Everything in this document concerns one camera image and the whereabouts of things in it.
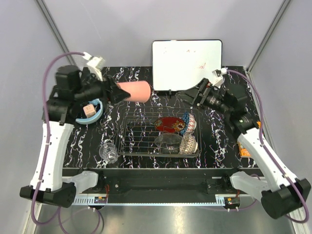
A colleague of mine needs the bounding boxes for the blue geometric patterned bowl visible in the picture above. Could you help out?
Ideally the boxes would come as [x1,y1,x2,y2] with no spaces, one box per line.
[180,112,197,135]

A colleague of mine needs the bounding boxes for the clear faceted glass tumbler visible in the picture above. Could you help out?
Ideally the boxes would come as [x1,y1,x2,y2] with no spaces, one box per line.
[99,142,119,163]

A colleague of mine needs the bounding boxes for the clear glass bowl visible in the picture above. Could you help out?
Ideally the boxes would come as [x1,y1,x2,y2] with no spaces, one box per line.
[154,133,185,154]

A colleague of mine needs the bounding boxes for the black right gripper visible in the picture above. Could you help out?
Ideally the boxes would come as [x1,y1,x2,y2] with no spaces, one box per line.
[176,78,232,117]

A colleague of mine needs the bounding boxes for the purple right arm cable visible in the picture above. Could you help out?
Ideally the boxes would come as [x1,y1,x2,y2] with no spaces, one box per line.
[199,69,310,223]

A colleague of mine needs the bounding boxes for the light blue headphones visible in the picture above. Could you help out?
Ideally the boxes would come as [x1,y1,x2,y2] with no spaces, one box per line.
[75,98,104,125]

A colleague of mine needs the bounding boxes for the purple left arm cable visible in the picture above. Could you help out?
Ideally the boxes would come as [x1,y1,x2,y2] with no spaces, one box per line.
[31,52,105,234]

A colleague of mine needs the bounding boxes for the black wire dish rack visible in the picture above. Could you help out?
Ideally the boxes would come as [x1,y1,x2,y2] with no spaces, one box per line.
[117,106,201,158]

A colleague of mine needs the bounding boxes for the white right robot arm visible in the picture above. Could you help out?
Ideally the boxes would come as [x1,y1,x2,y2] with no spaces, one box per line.
[176,78,312,219]

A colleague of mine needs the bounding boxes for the pink plastic cup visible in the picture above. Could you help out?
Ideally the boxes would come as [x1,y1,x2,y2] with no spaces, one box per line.
[117,80,151,103]

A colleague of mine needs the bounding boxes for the brown checkered patterned bowl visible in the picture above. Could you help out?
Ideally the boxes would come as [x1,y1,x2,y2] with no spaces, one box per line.
[179,133,198,155]

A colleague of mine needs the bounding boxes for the red floral plate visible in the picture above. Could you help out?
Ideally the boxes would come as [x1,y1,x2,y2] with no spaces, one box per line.
[154,117,186,133]

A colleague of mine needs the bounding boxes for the orange treehouse book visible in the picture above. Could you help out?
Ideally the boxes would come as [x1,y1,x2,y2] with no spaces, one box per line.
[238,142,252,158]

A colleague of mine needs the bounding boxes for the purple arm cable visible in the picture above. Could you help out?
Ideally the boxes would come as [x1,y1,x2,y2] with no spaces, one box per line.
[199,69,310,223]
[31,52,105,234]

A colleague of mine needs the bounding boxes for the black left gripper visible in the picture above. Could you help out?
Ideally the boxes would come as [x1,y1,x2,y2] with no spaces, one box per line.
[74,69,130,105]

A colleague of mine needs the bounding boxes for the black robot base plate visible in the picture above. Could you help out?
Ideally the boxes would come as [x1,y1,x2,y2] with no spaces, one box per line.
[63,168,251,204]

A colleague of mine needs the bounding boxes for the white dry-erase board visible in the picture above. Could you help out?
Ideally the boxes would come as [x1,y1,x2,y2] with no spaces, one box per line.
[152,39,222,91]

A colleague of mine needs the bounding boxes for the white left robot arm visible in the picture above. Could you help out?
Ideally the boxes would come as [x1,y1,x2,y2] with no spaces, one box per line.
[19,65,137,208]

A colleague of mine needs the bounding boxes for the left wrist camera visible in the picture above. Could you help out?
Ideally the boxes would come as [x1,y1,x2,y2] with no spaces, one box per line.
[55,65,81,91]

